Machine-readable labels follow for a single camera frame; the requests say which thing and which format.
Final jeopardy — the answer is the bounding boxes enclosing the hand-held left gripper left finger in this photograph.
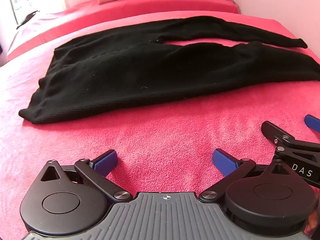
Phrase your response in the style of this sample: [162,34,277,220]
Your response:
[40,149,132,203]

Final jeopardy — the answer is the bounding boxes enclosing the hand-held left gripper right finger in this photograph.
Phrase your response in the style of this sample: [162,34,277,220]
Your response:
[199,148,288,202]

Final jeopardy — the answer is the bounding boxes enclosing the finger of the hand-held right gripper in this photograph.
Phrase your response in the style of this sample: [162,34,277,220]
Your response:
[261,121,320,155]
[304,114,320,133]

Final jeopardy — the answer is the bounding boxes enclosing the black knit pants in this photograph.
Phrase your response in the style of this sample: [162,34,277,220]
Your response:
[19,16,320,124]

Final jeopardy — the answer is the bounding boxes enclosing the pink bed blanket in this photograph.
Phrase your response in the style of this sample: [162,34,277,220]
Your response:
[0,11,320,240]

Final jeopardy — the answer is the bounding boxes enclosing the pink covered mattress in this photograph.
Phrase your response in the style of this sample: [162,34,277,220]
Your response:
[7,0,241,61]

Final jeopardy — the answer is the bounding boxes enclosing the small black cloth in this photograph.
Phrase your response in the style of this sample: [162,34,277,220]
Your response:
[16,10,40,30]

